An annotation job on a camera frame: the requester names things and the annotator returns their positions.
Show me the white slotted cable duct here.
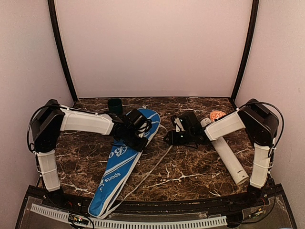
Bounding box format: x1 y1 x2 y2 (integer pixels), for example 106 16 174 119
30 204 227 229

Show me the blue racket bag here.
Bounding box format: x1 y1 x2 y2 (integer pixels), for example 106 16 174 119
88 108 161 219

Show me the orange patterned bowl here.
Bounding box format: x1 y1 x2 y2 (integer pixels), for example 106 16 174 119
209 110 226 122

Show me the dark green cup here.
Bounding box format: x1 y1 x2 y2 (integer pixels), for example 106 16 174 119
107 98 123 115

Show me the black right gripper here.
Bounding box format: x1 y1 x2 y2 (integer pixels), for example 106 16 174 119
164 129 194 145

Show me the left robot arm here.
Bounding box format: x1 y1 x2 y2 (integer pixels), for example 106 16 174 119
28 99 152 208

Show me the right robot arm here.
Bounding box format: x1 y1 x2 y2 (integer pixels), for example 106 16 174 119
163 99 285 207

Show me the white shuttlecock tube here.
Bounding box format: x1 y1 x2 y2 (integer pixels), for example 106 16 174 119
199 116 249 186

